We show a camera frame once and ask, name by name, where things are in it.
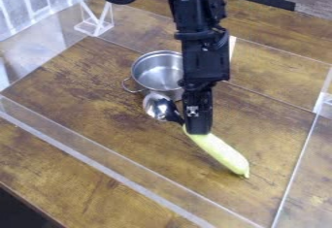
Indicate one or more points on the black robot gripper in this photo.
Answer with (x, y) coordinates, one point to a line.
(205, 51)

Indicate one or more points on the green handled metal spoon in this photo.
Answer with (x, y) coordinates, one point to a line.
(160, 108)

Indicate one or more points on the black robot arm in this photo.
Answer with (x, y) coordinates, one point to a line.
(197, 15)

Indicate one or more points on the small steel pot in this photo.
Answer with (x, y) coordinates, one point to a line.
(155, 73)

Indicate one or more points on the clear acrylic bracket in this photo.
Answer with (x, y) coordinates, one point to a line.
(95, 25)

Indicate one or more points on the clear acrylic enclosure panel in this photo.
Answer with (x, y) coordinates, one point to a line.
(181, 200)

